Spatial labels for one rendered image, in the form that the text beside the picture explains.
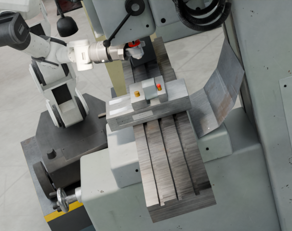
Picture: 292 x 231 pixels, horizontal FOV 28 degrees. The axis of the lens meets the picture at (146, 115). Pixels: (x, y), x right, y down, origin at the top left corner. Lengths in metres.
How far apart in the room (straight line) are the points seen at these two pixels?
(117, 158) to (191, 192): 0.50
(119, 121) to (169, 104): 0.22
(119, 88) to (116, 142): 1.87
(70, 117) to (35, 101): 1.81
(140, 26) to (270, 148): 0.72
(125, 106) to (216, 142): 0.40
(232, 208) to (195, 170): 0.58
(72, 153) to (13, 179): 1.18
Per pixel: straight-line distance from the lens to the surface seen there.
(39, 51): 2.49
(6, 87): 5.32
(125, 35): 2.12
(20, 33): 2.35
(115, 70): 4.24
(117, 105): 2.42
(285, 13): 2.07
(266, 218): 2.69
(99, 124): 3.15
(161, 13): 2.08
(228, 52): 2.41
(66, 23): 2.08
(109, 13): 2.09
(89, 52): 2.30
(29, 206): 3.79
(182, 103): 2.35
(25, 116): 4.74
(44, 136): 3.25
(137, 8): 2.05
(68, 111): 3.04
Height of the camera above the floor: 2.23
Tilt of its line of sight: 33 degrees down
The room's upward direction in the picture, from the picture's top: 20 degrees counter-clockwise
